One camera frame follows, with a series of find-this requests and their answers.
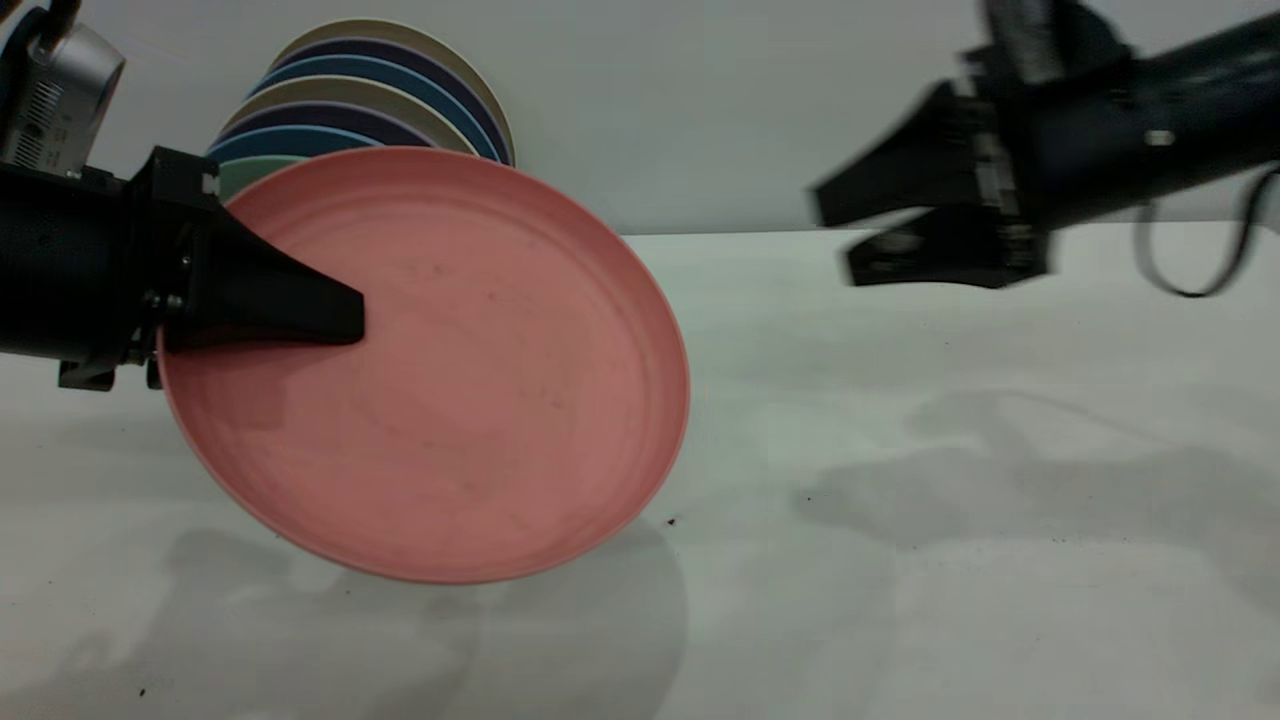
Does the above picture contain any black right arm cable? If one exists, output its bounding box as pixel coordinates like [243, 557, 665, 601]
[1135, 165, 1280, 299]

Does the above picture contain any green round plate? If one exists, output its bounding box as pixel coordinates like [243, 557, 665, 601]
[218, 155, 306, 201]

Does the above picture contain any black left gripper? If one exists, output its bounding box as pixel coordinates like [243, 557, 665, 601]
[58, 147, 366, 391]

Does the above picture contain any blue round plate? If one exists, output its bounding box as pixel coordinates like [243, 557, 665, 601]
[208, 125, 386, 166]
[262, 55, 501, 161]

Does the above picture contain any pink round plate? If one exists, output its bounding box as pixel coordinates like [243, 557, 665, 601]
[158, 147, 691, 586]

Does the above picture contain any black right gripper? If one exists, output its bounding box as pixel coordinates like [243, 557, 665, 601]
[808, 45, 1051, 291]

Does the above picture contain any beige round plate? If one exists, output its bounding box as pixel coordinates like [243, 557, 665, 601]
[245, 77, 481, 156]
[272, 20, 518, 166]

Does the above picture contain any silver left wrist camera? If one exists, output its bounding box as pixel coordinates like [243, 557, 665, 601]
[0, 0, 127, 179]

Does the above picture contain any dark purple round plate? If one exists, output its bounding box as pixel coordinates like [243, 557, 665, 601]
[222, 102, 436, 151]
[275, 38, 513, 166]

